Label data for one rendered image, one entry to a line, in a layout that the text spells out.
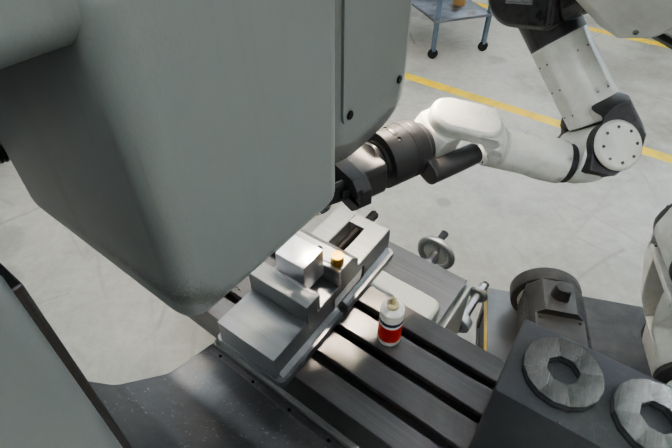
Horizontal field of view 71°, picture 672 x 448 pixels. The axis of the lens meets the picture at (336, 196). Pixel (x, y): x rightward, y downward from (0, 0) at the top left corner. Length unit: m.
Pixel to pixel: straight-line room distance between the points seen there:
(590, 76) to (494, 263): 1.56
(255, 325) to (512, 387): 0.39
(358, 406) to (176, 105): 0.61
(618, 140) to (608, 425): 0.40
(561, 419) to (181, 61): 0.54
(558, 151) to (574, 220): 1.88
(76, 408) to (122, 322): 1.92
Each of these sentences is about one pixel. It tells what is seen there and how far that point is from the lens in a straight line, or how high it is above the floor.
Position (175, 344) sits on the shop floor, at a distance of 2.05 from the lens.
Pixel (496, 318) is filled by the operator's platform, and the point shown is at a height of 0.40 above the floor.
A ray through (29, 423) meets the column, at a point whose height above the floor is 1.45.
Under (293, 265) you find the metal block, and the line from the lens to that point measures 0.77.
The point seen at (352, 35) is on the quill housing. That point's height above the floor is 1.49.
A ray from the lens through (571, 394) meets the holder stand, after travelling 0.64.
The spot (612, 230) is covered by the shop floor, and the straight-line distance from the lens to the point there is 2.72.
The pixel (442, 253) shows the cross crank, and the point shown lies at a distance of 1.40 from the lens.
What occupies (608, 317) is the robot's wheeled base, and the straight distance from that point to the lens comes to 1.52.
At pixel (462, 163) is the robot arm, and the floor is 1.23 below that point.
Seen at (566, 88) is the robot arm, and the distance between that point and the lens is 0.85.
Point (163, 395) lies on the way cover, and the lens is 0.87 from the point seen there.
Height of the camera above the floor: 1.65
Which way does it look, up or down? 41 degrees down
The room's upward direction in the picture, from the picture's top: straight up
